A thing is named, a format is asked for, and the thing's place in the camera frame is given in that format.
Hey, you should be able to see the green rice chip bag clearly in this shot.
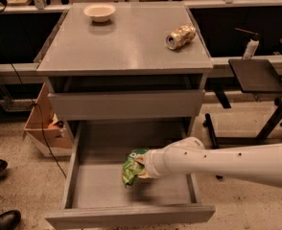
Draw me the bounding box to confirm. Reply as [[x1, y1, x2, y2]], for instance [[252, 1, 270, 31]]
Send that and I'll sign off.
[[122, 149, 148, 187]]

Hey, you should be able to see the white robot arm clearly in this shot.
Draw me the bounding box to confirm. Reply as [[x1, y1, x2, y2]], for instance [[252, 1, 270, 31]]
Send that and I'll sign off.
[[134, 137, 282, 188]]

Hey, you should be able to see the open grey drawer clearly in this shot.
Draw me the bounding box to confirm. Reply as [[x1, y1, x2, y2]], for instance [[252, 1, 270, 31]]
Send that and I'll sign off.
[[46, 121, 215, 230]]

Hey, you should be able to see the closed grey upper drawer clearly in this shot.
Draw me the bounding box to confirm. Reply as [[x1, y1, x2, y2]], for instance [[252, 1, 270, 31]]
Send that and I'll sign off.
[[48, 90, 204, 120]]

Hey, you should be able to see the grey drawer cabinet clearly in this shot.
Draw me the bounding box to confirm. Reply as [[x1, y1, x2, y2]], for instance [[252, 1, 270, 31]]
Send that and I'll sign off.
[[37, 2, 213, 137]]

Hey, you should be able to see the cardboard box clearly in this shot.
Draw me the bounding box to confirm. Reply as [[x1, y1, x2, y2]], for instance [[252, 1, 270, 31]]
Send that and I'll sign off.
[[24, 84, 73, 157]]

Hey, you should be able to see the crushed gold soda can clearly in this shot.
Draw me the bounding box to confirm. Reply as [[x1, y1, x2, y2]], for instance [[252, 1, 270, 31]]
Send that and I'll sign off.
[[166, 24, 196, 50]]

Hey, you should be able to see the black shoe lower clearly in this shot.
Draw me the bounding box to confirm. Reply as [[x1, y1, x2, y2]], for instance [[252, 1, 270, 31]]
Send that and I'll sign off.
[[0, 210, 21, 230]]

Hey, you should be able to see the black stand with tray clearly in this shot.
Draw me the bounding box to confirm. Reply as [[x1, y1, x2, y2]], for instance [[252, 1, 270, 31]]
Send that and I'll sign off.
[[203, 59, 282, 149]]

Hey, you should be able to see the white bowl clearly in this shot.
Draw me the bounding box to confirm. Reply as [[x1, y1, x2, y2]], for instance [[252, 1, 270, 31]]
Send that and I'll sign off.
[[83, 4, 116, 23]]

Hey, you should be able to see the white squeeze bottle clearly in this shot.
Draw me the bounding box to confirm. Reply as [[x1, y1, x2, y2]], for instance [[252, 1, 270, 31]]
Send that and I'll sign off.
[[237, 28, 260, 59]]

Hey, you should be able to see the black cable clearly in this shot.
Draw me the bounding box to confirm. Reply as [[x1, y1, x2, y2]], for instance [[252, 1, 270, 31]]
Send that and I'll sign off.
[[10, 63, 68, 179]]

